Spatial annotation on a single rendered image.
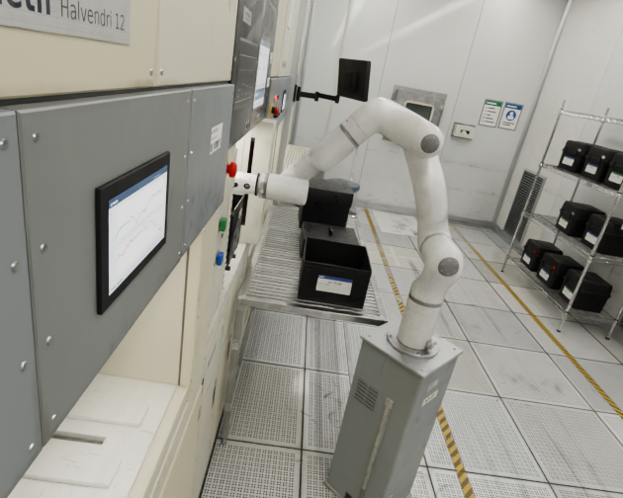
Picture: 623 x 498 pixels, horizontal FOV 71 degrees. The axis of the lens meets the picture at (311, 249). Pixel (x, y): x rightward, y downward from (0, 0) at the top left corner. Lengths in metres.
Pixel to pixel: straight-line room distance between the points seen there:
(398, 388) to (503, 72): 5.20
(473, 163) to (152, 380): 5.64
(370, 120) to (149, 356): 0.88
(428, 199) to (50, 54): 1.19
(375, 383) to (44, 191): 1.46
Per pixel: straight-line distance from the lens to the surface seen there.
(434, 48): 6.08
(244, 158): 1.86
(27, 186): 0.34
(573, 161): 4.66
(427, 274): 1.46
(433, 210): 1.44
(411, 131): 1.32
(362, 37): 5.94
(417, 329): 1.60
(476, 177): 6.43
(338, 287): 1.76
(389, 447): 1.77
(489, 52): 6.28
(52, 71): 0.38
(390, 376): 1.63
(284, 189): 1.39
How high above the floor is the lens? 1.61
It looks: 22 degrees down
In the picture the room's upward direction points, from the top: 10 degrees clockwise
